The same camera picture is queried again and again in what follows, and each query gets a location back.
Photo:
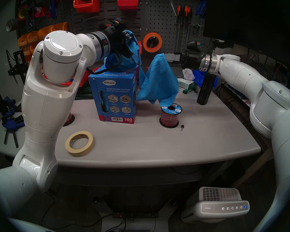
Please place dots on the blue shop towel box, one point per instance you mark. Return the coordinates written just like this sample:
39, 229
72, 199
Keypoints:
116, 98

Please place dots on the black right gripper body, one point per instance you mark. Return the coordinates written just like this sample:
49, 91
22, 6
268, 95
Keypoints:
192, 60

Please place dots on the black cylindrical bottle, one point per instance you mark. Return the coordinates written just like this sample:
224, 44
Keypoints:
205, 89

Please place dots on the orange black screwdriver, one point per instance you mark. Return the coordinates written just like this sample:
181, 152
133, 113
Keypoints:
179, 14
186, 14

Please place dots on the dark grey pegboard panel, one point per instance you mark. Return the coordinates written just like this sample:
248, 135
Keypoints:
159, 23

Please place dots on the grey duct tape roll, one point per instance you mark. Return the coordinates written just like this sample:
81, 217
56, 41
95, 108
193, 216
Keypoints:
13, 25

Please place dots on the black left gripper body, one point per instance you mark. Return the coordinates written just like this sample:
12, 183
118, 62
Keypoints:
118, 43

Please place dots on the blue clamp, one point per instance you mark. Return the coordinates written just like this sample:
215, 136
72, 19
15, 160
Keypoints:
10, 102
10, 124

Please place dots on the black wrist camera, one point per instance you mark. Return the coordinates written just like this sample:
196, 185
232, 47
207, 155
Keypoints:
114, 25
193, 46

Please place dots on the yellow bin labelled M3X6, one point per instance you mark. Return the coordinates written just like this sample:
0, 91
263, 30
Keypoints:
60, 27

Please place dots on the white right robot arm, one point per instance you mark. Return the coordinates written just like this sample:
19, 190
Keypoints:
268, 93

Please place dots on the red yellow tape roll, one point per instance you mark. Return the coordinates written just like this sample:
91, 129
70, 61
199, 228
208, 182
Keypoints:
20, 16

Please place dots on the yellow parts bin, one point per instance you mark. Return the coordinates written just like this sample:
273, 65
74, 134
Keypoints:
33, 38
23, 41
32, 49
26, 51
45, 32

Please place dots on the blue microfiber towel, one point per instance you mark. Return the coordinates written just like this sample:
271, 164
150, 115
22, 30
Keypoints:
159, 81
133, 52

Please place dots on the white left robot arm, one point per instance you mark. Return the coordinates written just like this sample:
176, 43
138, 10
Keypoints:
46, 101

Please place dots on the black power strip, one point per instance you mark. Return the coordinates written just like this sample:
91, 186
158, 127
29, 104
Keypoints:
135, 215

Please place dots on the blue hand tool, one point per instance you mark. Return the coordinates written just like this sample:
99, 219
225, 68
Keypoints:
53, 9

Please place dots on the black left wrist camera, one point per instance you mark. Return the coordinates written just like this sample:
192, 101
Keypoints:
114, 25

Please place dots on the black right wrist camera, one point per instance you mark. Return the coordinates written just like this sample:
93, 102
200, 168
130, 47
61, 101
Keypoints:
193, 46

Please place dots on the green cutting mat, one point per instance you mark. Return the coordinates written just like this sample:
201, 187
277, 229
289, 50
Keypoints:
83, 93

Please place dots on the beige masking tape roll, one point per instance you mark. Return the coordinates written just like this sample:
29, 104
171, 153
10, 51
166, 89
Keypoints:
79, 153

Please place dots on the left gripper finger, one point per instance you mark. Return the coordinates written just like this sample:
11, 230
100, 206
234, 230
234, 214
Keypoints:
127, 35

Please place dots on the black metal stand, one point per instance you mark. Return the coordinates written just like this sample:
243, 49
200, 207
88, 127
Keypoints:
17, 67

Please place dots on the dark red plastic bin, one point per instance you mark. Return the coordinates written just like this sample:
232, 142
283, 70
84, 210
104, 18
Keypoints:
128, 5

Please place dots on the blue plastic bin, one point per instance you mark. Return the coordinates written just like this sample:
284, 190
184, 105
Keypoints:
198, 75

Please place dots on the red bin with plastic bag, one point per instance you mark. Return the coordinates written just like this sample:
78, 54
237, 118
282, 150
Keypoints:
139, 46

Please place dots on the black monitor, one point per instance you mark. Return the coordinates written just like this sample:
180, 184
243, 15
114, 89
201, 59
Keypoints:
244, 16

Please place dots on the orange tape roll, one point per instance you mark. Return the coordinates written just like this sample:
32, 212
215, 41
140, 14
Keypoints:
144, 42

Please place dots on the white air purifier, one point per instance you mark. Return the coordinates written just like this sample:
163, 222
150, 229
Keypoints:
220, 207

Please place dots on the Kimtech tissue box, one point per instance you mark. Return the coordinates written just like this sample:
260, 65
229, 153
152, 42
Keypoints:
186, 86

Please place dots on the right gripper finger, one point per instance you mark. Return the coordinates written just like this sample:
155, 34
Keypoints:
172, 57
178, 61

